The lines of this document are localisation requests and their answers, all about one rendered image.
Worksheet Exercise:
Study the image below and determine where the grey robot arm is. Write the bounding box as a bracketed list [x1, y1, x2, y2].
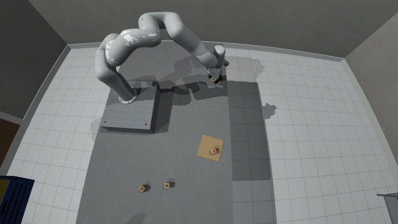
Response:
[95, 12, 229, 104]

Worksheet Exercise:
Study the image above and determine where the tan square mat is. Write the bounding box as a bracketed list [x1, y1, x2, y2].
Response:
[197, 134, 224, 162]

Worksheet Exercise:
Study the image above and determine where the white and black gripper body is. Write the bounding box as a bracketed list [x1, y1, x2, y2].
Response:
[207, 66, 223, 80]

